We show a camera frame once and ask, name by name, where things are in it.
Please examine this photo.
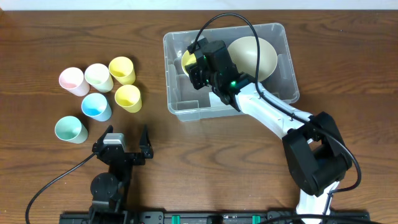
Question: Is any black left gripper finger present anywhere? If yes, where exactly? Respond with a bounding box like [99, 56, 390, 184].
[139, 125, 154, 159]
[94, 125, 113, 146]

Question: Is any yellow small bowl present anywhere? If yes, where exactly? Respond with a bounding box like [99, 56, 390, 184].
[181, 50, 197, 77]

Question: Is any mint green plastic cup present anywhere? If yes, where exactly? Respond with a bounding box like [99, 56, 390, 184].
[55, 116, 88, 144]

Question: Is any large beige bowl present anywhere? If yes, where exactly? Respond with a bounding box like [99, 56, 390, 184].
[228, 36, 277, 82]

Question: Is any light blue plastic cup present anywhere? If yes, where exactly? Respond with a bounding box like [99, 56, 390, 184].
[81, 93, 112, 122]

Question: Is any yellow plastic cup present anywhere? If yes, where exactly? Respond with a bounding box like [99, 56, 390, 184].
[108, 56, 136, 85]
[114, 85, 142, 113]

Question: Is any clear plastic storage bin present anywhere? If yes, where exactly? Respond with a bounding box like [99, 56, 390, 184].
[163, 23, 300, 121]

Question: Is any cream white plastic cup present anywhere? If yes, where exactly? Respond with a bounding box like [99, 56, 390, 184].
[84, 63, 114, 93]

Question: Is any pink plastic cup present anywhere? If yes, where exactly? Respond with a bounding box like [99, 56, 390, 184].
[58, 67, 90, 96]

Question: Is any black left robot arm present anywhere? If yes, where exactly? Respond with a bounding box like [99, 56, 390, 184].
[88, 126, 154, 223]

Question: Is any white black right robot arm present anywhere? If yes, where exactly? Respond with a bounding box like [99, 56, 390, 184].
[185, 39, 358, 223]

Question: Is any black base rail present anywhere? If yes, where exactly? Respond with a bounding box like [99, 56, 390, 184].
[58, 210, 371, 224]

